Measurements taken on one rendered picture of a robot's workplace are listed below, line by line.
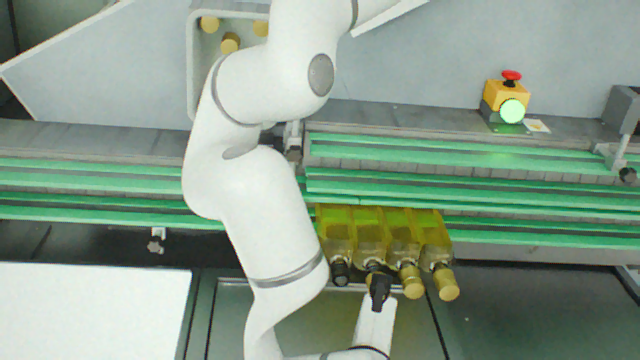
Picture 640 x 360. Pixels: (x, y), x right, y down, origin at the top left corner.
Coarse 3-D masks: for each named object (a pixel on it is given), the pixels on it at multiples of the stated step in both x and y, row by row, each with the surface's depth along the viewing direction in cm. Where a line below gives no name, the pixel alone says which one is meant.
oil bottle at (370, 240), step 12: (348, 204) 108; (360, 204) 106; (360, 216) 103; (372, 216) 103; (360, 228) 100; (372, 228) 100; (360, 240) 97; (372, 240) 97; (384, 240) 97; (360, 252) 95; (372, 252) 95; (384, 252) 96; (360, 264) 96; (384, 264) 97
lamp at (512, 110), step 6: (504, 102) 111; (510, 102) 109; (516, 102) 109; (504, 108) 110; (510, 108) 109; (516, 108) 109; (522, 108) 109; (504, 114) 110; (510, 114) 109; (516, 114) 109; (522, 114) 110; (510, 120) 110; (516, 120) 110
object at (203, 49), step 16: (192, 16) 98; (208, 16) 98; (224, 16) 98; (240, 16) 98; (256, 16) 99; (192, 32) 99; (224, 32) 107; (240, 32) 107; (192, 48) 101; (208, 48) 108; (240, 48) 109; (192, 64) 102; (208, 64) 110; (192, 80) 104; (192, 96) 106; (192, 112) 107
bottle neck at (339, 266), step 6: (336, 258) 94; (342, 258) 94; (330, 264) 95; (336, 264) 93; (342, 264) 92; (336, 270) 91; (342, 270) 91; (348, 270) 93; (336, 276) 91; (342, 276) 93; (348, 276) 91; (336, 282) 92; (342, 282) 92; (348, 282) 91
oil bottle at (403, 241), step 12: (384, 216) 104; (396, 216) 104; (408, 216) 104; (384, 228) 102; (396, 228) 100; (408, 228) 101; (396, 240) 97; (408, 240) 97; (396, 252) 96; (408, 252) 96; (420, 252) 97; (396, 264) 96
